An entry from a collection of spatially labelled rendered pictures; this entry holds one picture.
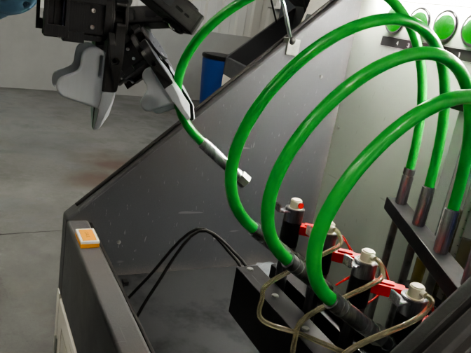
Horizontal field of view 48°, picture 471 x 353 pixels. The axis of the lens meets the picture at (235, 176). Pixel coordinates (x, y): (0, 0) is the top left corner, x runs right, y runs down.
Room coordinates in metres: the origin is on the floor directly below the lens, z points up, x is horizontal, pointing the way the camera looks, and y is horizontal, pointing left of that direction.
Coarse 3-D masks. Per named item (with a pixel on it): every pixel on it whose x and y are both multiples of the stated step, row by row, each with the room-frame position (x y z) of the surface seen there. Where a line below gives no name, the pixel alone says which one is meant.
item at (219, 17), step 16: (240, 0) 0.77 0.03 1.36; (384, 0) 0.80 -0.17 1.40; (224, 16) 0.77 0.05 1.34; (208, 32) 0.77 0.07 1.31; (416, 32) 0.80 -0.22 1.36; (192, 48) 0.76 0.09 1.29; (416, 64) 0.80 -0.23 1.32; (176, 80) 0.76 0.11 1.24; (176, 112) 0.77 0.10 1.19; (192, 128) 0.77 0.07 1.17; (416, 128) 0.80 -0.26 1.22; (416, 144) 0.80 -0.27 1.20; (416, 160) 0.81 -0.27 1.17
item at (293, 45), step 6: (282, 0) 1.03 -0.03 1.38; (282, 6) 1.04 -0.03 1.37; (288, 18) 1.04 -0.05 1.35; (288, 24) 1.04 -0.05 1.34; (288, 30) 1.04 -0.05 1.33; (288, 36) 1.05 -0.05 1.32; (288, 42) 1.04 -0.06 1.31; (294, 42) 1.05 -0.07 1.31; (300, 42) 1.06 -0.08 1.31; (288, 48) 1.04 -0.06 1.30; (294, 48) 1.05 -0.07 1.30; (288, 54) 1.04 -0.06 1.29; (294, 54) 1.05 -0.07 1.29
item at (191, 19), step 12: (144, 0) 0.59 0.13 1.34; (156, 0) 0.58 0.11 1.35; (168, 0) 0.58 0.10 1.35; (180, 0) 0.59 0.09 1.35; (156, 12) 0.61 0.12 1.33; (168, 12) 0.58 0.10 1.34; (180, 12) 0.59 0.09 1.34; (192, 12) 0.60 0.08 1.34; (168, 24) 0.60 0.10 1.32; (180, 24) 0.59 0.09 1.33; (192, 24) 0.60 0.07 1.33
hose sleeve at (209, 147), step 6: (204, 144) 0.77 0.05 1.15; (210, 144) 0.77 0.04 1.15; (204, 150) 0.77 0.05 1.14; (210, 150) 0.77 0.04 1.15; (216, 150) 0.77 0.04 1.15; (210, 156) 0.77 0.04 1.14; (216, 156) 0.77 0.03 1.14; (222, 156) 0.77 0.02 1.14; (216, 162) 0.77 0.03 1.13; (222, 162) 0.77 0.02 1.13; (222, 168) 0.77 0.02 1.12; (240, 174) 0.77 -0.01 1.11
